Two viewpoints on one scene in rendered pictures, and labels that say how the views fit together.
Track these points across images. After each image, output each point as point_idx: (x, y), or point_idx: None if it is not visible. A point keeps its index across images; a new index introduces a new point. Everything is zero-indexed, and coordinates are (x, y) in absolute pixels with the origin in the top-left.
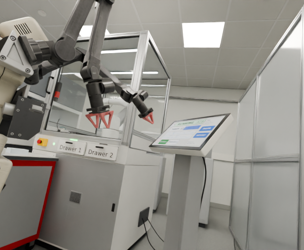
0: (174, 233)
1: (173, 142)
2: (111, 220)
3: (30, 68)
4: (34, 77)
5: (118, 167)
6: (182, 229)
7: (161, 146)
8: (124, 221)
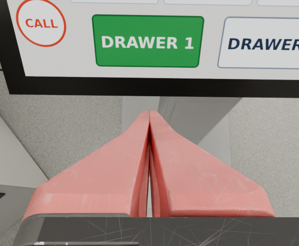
0: (198, 119)
1: (274, 46)
2: (13, 195)
3: None
4: None
5: None
6: (224, 115)
7: (170, 85)
8: None
